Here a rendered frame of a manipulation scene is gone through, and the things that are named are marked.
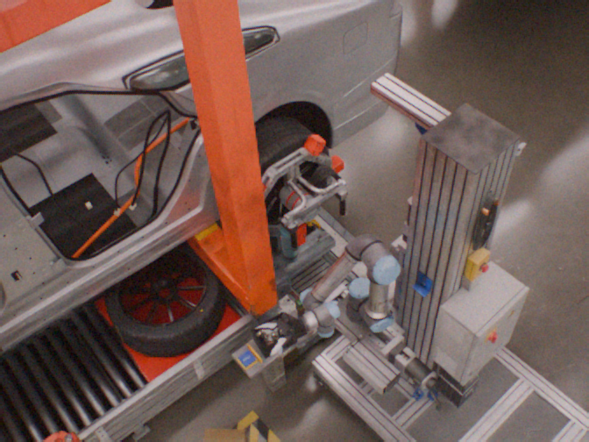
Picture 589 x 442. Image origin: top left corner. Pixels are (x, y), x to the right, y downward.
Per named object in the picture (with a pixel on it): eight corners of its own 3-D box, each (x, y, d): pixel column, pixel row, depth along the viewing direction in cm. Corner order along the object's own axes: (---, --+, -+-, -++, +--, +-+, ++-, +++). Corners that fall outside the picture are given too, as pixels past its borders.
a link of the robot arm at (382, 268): (379, 303, 335) (384, 235, 292) (395, 328, 326) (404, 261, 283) (357, 315, 332) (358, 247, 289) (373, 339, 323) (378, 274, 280)
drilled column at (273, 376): (276, 370, 417) (270, 336, 384) (287, 382, 412) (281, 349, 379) (262, 381, 413) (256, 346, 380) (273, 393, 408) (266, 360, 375)
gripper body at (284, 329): (285, 349, 295) (310, 337, 298) (282, 337, 289) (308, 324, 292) (277, 336, 300) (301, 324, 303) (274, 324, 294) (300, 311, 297)
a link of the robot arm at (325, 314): (341, 320, 302) (341, 310, 295) (318, 331, 299) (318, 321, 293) (332, 306, 306) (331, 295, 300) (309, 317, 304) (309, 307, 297)
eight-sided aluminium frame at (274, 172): (326, 197, 421) (324, 132, 378) (333, 203, 418) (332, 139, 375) (252, 245, 402) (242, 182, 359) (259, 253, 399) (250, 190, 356)
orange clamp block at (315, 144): (310, 148, 381) (317, 134, 377) (320, 156, 377) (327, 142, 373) (301, 148, 376) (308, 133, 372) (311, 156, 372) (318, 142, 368)
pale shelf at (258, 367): (294, 311, 392) (294, 309, 390) (314, 332, 384) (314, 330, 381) (231, 357, 377) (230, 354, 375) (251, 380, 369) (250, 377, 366)
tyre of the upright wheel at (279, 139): (295, 93, 383) (198, 163, 368) (323, 116, 372) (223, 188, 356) (311, 167, 438) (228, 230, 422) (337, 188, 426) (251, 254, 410)
